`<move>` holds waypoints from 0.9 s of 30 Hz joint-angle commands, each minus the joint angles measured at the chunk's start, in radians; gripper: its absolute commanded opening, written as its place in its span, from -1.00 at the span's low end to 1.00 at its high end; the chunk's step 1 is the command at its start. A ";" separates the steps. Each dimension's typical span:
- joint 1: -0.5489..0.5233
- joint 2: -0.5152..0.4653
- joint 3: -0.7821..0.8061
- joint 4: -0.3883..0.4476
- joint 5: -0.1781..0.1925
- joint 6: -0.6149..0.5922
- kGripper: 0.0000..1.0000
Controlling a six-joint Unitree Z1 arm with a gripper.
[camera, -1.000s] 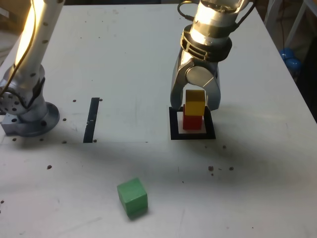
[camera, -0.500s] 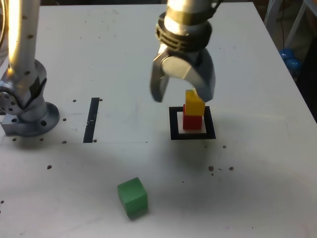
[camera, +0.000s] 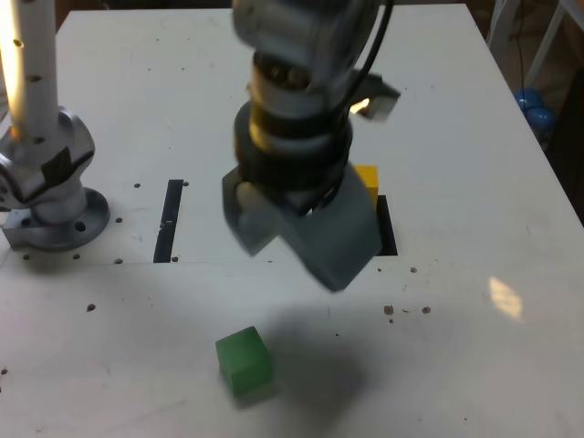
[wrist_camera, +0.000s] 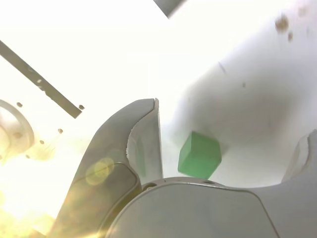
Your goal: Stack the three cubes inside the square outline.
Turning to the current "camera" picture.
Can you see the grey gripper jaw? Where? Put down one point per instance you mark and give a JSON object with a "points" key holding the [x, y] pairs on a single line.
{"points": [[248, 223], [342, 246]]}

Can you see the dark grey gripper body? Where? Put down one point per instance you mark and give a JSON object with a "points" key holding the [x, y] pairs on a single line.
{"points": [[305, 203]]}

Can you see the yellow cube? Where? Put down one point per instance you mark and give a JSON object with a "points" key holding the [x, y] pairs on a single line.
{"points": [[368, 178]]}

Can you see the green cube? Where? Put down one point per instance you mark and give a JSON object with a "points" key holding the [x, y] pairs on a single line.
{"points": [[244, 360]]}

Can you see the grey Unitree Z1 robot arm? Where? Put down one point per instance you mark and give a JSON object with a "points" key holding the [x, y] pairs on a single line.
{"points": [[64, 137]]}

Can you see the black tape square outline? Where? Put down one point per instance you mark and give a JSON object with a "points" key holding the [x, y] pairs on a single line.
{"points": [[388, 228]]}

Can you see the black tape strip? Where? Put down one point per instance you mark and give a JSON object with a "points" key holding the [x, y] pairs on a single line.
{"points": [[166, 228]]}

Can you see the blue round object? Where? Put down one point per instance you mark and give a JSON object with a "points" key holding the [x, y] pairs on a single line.
{"points": [[534, 111]]}

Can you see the white metal stand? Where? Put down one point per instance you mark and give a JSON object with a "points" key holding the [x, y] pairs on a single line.
{"points": [[547, 41]]}

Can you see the grey gripper camera box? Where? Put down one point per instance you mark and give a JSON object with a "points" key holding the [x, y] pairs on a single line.
{"points": [[381, 102]]}

